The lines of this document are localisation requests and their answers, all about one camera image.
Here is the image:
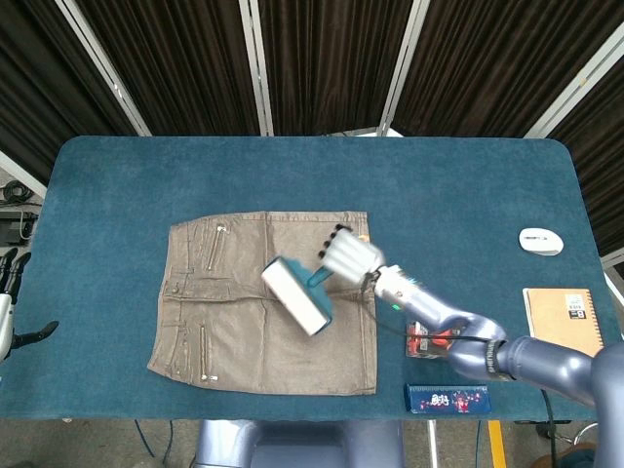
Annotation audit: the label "long blue printed box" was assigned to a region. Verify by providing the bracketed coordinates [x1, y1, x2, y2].
[404, 382, 493, 415]

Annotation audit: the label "dark pleated folding screen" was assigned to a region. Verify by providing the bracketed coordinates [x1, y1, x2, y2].
[0, 0, 624, 259]

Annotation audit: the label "white screen foot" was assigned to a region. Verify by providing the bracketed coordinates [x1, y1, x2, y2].
[359, 126, 404, 139]

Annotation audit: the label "white table leg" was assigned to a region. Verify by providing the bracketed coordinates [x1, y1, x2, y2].
[426, 419, 439, 468]

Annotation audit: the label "white computer mouse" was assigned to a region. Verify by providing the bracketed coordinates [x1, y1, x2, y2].
[518, 227, 566, 257]

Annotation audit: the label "blue table cloth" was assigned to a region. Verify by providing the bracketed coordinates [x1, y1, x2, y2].
[0, 135, 616, 423]

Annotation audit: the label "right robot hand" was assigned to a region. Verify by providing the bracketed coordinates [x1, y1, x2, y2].
[316, 222, 387, 290]

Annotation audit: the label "brown spiral notebook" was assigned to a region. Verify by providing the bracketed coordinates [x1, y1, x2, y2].
[522, 287, 606, 358]

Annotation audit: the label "blue cable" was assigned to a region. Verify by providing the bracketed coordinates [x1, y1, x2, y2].
[134, 419, 176, 459]

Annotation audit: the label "coiled black cables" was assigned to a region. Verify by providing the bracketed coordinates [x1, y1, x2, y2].
[0, 178, 36, 205]

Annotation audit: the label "black electronics box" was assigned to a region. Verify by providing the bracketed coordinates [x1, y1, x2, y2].
[0, 211, 39, 246]

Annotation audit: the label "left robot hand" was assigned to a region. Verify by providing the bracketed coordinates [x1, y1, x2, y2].
[0, 248, 60, 363]

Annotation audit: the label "brown skirt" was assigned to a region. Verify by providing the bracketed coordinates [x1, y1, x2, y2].
[146, 210, 379, 397]

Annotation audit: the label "teal lint roller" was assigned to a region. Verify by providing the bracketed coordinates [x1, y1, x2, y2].
[260, 255, 337, 337]

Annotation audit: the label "red toy in clear box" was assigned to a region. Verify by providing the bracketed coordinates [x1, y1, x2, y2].
[405, 320, 463, 363]

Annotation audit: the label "blue-grey robot torso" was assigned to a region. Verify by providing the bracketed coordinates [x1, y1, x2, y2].
[192, 418, 407, 468]

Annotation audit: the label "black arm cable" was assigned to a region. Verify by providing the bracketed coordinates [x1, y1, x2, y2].
[359, 271, 560, 468]

